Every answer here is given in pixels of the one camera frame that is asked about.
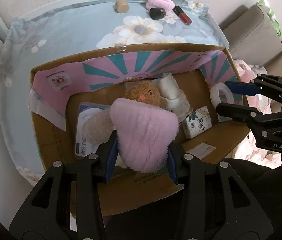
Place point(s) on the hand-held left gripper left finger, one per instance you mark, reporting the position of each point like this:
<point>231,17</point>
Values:
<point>111,155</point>

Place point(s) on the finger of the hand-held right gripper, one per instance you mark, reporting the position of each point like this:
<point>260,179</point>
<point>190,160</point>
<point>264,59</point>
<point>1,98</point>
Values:
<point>240,88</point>
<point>235,112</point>

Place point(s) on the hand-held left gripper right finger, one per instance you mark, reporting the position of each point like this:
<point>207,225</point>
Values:
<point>172,165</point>

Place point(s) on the cardboard box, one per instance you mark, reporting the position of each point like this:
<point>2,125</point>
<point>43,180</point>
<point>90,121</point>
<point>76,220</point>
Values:
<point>156,188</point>

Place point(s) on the clear plastic package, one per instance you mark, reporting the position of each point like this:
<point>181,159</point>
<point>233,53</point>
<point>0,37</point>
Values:
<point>81,142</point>

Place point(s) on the pink fluffy towel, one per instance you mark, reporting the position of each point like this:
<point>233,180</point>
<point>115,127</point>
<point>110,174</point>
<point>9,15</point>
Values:
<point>143,135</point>

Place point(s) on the small printed carton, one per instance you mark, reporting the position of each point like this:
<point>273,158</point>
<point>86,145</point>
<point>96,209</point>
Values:
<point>197,123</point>

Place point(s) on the cream dotted sock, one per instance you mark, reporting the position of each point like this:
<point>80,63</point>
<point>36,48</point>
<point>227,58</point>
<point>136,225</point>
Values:
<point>180,106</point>
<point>169,85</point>

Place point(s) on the brown plush bear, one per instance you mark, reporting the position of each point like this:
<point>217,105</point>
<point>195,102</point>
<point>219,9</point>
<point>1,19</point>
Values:
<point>143,92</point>

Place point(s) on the pink plush toy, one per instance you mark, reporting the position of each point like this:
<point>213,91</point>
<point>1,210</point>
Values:
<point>243,70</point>

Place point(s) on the pink printed pillow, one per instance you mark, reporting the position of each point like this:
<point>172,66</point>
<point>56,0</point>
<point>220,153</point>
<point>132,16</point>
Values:
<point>253,152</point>

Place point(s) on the green wet wipes pack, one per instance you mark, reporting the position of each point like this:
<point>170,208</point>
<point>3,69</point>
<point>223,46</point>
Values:
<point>272,17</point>

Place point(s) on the grey sofa cushion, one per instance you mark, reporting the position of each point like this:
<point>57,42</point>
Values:
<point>253,30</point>

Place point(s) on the person's black clothing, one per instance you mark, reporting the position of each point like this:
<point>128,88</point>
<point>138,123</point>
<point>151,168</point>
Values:
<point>243,180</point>

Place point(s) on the white fluffy blanket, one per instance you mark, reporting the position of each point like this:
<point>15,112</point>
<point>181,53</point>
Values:
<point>29,176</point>

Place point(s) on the red lip gloss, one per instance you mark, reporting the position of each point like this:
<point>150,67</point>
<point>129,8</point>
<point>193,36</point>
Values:
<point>182,15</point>

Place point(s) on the small black jar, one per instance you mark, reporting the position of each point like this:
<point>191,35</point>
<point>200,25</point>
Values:
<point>157,13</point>

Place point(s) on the pink fluffy scrunchie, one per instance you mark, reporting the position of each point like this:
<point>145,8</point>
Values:
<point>161,2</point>

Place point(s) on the blue floral tablecloth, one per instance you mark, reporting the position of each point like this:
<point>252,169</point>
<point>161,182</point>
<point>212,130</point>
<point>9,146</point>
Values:
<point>68,37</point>

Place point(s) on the wooden cork cap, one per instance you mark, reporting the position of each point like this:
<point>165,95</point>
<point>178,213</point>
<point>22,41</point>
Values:
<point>121,6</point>

